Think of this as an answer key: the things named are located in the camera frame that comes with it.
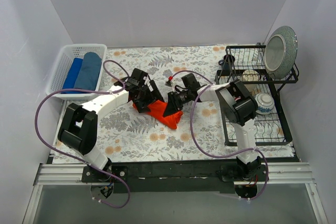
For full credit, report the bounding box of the royal blue rolled shirt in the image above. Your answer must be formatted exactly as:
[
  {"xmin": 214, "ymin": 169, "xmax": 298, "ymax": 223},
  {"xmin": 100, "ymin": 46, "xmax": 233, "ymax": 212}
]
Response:
[{"xmin": 62, "ymin": 58, "xmax": 83, "ymax": 89}]

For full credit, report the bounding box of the floral patterned table cloth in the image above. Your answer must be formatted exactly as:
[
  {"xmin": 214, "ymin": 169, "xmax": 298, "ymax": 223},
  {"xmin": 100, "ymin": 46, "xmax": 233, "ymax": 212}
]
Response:
[{"xmin": 52, "ymin": 45, "xmax": 295, "ymax": 164}]

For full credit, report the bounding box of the grey blue rolled shirt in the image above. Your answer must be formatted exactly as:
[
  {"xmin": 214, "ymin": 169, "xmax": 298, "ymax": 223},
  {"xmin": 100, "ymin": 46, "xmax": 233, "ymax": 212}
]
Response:
[{"xmin": 74, "ymin": 52, "xmax": 102, "ymax": 90}]

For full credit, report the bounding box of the aluminium frame rail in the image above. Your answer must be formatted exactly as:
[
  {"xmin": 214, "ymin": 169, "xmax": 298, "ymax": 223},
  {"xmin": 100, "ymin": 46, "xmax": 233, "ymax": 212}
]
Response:
[{"xmin": 23, "ymin": 162, "xmax": 327, "ymax": 223}]

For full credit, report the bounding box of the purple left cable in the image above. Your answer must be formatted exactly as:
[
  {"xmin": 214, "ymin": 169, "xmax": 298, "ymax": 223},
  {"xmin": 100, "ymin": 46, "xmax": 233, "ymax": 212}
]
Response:
[{"xmin": 34, "ymin": 60, "xmax": 132, "ymax": 208}]

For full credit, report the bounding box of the black wire dish rack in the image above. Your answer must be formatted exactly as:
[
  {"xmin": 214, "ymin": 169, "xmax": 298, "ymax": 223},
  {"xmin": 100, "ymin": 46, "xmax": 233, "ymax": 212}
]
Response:
[{"xmin": 215, "ymin": 43, "xmax": 299, "ymax": 146}]

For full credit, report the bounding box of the white plastic basket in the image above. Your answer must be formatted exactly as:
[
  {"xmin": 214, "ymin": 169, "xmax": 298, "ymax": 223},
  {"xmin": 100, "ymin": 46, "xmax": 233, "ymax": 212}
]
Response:
[{"xmin": 46, "ymin": 44, "xmax": 107, "ymax": 100}]

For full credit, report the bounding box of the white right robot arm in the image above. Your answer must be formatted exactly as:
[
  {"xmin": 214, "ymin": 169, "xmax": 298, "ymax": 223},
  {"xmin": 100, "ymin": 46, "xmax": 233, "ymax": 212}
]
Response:
[{"xmin": 163, "ymin": 71, "xmax": 263, "ymax": 181}]

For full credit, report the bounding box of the grey patterned plate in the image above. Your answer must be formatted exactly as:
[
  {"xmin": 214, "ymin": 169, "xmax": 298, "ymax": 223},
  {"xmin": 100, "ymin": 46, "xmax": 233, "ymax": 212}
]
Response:
[{"xmin": 263, "ymin": 26, "xmax": 298, "ymax": 80}]

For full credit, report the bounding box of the orange t shirt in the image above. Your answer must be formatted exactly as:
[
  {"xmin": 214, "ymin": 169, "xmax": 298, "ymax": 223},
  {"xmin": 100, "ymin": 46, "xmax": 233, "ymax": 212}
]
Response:
[{"xmin": 133, "ymin": 100, "xmax": 183, "ymax": 130}]

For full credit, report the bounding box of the white blue patterned bowl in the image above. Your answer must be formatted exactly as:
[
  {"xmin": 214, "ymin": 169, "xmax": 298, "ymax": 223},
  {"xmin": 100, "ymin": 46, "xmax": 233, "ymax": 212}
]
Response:
[{"xmin": 254, "ymin": 93, "xmax": 275, "ymax": 115}]

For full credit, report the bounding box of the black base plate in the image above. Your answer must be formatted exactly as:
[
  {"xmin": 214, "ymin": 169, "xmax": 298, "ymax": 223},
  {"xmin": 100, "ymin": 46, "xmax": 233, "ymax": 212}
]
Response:
[{"xmin": 81, "ymin": 159, "xmax": 266, "ymax": 194}]

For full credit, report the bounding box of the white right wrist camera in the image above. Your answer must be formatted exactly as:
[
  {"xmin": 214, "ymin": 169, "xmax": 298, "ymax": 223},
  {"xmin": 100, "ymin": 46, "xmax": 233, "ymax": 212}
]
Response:
[{"xmin": 165, "ymin": 76, "xmax": 174, "ymax": 88}]

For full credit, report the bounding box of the black cup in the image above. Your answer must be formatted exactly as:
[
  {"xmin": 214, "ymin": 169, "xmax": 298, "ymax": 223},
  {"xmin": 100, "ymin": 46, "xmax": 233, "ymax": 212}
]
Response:
[{"xmin": 218, "ymin": 55, "xmax": 235, "ymax": 70}]

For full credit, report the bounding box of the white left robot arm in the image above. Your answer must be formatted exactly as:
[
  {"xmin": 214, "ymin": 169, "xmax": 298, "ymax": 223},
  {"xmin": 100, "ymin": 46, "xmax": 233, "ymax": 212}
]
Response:
[{"xmin": 58, "ymin": 68, "xmax": 164, "ymax": 182}]

